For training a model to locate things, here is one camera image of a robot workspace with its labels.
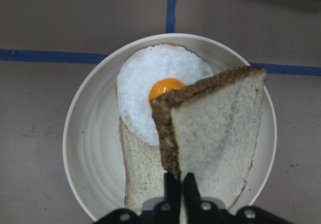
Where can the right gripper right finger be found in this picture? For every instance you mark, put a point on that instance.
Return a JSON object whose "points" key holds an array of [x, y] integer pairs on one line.
{"points": [[201, 209]]}

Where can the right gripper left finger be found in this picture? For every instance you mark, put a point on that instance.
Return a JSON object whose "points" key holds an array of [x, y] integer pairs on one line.
{"points": [[164, 209]]}

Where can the bread slice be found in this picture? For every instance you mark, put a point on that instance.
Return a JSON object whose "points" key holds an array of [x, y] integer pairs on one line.
{"points": [[144, 173], [210, 129]]}

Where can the cream round plate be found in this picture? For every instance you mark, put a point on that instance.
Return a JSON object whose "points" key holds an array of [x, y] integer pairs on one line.
{"points": [[92, 151]]}

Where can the fried egg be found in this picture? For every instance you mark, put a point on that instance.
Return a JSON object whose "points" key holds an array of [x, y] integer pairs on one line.
{"points": [[149, 73]]}

